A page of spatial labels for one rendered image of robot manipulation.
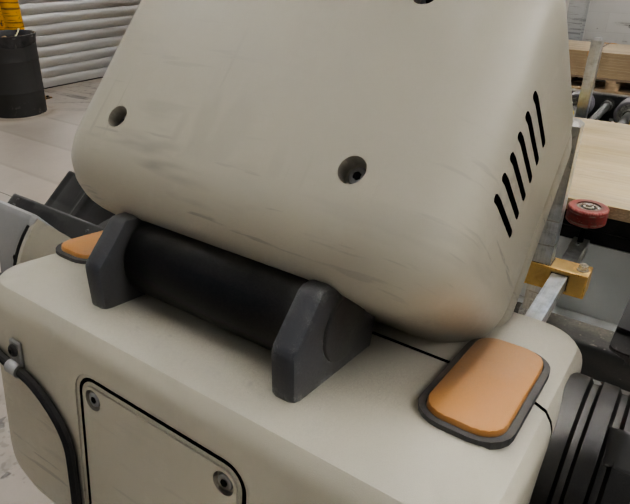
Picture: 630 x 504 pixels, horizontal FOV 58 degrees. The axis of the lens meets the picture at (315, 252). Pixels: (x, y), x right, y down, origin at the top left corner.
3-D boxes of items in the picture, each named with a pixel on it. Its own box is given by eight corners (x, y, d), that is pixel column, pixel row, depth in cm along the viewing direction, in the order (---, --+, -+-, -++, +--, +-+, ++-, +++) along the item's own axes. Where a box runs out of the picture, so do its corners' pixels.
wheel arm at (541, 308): (528, 359, 94) (532, 338, 92) (507, 351, 96) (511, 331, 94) (586, 255, 126) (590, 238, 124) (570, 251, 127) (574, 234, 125)
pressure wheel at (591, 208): (555, 242, 129) (566, 195, 123) (593, 246, 127) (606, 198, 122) (560, 258, 122) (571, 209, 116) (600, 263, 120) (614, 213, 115)
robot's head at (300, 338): (274, 545, 22) (290, 315, 18) (79, 415, 28) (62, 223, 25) (366, 446, 28) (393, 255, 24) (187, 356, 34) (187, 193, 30)
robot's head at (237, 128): (426, 316, 17) (587, -103, 19) (24, 174, 27) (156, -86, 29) (497, 375, 29) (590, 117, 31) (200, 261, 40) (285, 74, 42)
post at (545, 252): (531, 345, 121) (581, 122, 98) (515, 340, 123) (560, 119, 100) (536, 337, 124) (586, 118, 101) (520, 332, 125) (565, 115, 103)
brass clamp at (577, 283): (581, 301, 110) (587, 278, 107) (511, 280, 116) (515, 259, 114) (588, 287, 114) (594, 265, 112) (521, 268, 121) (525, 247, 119)
